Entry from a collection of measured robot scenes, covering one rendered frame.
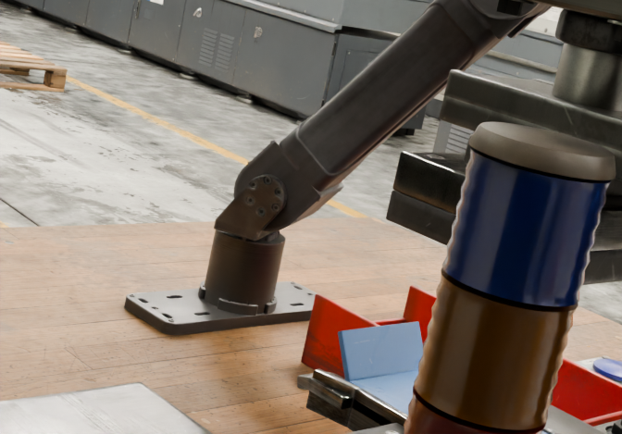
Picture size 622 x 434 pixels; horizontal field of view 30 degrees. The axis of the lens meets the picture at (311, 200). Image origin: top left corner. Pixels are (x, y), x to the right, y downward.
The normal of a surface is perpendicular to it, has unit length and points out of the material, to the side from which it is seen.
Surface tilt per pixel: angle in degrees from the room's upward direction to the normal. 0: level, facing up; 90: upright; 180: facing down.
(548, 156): 71
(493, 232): 104
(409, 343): 60
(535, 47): 90
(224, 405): 0
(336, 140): 85
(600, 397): 90
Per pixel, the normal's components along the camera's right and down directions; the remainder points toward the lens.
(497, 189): -0.70, 0.26
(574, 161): 0.25, -0.06
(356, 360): 0.68, -0.22
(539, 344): 0.44, 0.04
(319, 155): -0.11, 0.03
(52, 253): 0.20, -0.95
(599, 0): -0.72, 0.01
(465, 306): -0.60, -0.21
